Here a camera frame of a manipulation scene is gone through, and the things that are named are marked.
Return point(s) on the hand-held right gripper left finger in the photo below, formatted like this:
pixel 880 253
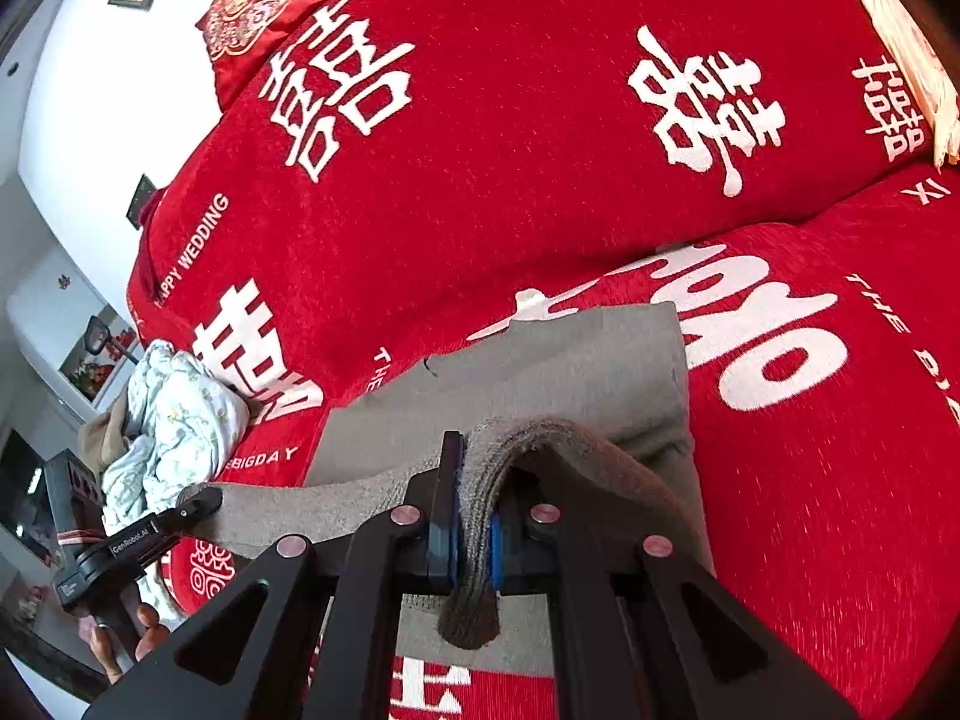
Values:
pixel 442 540

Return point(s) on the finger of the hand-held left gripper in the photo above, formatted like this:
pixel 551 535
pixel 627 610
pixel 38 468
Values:
pixel 201 502

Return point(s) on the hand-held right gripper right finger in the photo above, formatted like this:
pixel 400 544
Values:
pixel 504 544

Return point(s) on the grey knit sweater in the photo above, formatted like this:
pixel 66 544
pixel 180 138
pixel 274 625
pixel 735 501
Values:
pixel 570 390

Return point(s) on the person's left hand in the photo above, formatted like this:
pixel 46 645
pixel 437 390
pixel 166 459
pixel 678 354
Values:
pixel 131 641

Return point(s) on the floral white cloth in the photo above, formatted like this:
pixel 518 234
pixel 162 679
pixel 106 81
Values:
pixel 180 420

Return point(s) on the beige cloth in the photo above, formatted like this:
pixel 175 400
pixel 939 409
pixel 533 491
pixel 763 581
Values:
pixel 101 439

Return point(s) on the dark television screen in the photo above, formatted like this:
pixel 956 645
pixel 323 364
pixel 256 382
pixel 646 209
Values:
pixel 21 480

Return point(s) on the white shelf cabinet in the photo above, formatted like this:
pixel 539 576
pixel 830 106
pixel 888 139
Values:
pixel 71 341

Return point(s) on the red printed sofa blanket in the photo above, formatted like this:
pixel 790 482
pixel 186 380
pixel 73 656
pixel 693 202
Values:
pixel 570 165

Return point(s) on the red embroidered pillow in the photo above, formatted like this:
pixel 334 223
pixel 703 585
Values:
pixel 259 15

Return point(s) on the cream folded cloth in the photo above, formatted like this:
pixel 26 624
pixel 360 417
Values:
pixel 911 82

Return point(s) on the dark wall socket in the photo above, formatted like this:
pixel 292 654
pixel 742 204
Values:
pixel 140 199

